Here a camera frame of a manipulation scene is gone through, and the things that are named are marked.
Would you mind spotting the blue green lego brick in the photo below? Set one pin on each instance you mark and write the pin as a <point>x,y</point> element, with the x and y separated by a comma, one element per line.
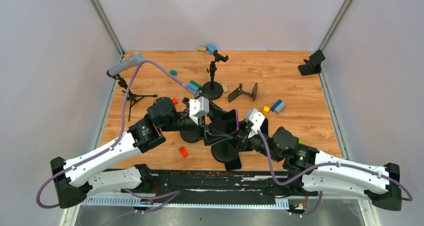
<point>194,86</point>

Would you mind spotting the black stand of phone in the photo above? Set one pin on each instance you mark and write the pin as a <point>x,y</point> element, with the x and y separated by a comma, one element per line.
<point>214,89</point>

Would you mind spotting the black microphone tripod stand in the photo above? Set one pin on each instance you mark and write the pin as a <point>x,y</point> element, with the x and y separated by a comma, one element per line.
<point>131,97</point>

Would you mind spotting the purple-edged phone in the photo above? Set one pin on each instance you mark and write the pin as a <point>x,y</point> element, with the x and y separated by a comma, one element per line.
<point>227,123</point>

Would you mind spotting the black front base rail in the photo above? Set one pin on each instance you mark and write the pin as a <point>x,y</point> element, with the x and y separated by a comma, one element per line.
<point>215,187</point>

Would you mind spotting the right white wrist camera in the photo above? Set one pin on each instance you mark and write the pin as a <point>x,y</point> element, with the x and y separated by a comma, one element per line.
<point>256,119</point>

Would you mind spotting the small yellow cube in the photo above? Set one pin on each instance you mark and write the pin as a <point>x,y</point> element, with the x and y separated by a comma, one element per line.
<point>266,110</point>

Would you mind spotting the black desk phone stand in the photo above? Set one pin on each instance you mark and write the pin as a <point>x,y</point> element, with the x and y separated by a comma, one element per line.
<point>312,65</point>

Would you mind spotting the grey microphone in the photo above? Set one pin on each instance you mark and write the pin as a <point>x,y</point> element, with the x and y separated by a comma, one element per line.
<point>133,60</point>

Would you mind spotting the teal triangular block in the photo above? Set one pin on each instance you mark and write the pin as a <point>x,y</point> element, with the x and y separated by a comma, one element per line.
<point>173,72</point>

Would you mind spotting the beige wooden block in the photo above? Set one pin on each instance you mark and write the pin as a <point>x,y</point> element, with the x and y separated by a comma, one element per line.
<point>225,88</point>

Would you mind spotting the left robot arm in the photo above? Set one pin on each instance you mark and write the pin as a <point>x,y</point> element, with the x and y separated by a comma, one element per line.
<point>77,178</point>

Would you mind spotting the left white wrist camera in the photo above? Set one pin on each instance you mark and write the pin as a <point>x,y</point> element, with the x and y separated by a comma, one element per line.
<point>198,108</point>

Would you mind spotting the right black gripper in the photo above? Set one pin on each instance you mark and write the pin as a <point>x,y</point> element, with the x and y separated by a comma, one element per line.
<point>243,134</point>

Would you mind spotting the red wooden block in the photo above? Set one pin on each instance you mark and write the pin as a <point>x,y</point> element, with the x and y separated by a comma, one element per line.
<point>175,101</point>

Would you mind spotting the black ball-joint phone stand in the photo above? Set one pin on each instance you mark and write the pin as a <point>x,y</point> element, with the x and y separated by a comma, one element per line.
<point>191,136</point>

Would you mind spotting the blue grey lego brick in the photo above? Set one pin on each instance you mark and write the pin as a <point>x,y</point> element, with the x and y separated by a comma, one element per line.
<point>278,106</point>

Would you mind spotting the orange red block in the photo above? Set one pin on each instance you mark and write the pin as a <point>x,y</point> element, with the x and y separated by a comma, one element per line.
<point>183,152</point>

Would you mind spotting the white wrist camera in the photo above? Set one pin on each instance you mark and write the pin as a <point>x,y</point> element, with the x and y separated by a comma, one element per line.
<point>198,108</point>
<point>256,119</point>

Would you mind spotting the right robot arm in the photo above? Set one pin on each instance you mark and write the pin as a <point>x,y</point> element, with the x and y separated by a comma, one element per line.
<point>314,170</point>

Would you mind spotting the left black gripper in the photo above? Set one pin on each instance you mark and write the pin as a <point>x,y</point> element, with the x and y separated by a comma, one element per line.
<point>211,137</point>

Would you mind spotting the black round pole stand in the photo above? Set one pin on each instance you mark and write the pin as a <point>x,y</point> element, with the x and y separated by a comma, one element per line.
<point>225,152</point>

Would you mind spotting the tan wooden cylinder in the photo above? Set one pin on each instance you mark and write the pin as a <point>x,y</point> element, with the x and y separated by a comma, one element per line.
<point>202,49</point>

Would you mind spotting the blue triangular block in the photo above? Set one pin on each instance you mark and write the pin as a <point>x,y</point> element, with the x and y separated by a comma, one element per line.
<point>210,48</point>

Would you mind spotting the black phone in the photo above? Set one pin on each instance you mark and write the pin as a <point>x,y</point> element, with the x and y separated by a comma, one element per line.
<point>231,166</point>

